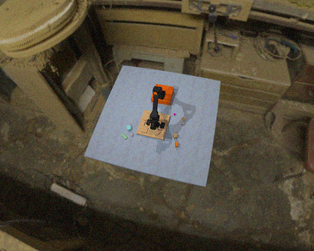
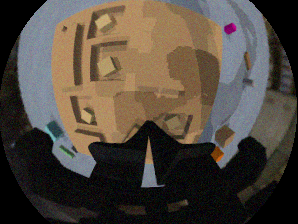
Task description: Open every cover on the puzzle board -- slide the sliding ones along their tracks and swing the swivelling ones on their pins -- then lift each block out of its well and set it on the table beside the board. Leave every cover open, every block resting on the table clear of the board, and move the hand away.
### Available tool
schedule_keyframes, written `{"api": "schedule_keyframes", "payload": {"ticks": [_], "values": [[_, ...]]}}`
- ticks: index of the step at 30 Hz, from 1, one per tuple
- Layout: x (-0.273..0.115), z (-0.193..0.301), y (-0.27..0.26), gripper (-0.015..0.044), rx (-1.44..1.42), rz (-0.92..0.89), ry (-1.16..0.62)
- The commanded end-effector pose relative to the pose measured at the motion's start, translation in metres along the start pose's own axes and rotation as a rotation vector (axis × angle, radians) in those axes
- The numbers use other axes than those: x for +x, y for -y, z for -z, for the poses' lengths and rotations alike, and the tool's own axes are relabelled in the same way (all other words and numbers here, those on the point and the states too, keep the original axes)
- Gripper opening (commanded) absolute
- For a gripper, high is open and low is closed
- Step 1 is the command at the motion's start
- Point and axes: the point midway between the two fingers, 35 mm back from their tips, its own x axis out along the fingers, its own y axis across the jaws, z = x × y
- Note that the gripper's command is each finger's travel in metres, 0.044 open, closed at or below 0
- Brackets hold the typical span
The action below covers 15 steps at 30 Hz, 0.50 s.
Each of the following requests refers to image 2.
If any orange block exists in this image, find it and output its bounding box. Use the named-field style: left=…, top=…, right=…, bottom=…
left=212, top=145, right=225, bottom=163

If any teal cube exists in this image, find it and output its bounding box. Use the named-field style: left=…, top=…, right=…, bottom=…
left=44, top=120, right=63, bottom=143

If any small magenta block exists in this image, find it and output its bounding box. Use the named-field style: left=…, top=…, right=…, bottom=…
left=225, top=23, right=237, bottom=35

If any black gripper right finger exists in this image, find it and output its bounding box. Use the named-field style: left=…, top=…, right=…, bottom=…
left=149, top=121, right=216, bottom=185

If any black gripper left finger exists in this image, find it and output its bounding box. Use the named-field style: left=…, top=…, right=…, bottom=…
left=88, top=121, right=149, bottom=181

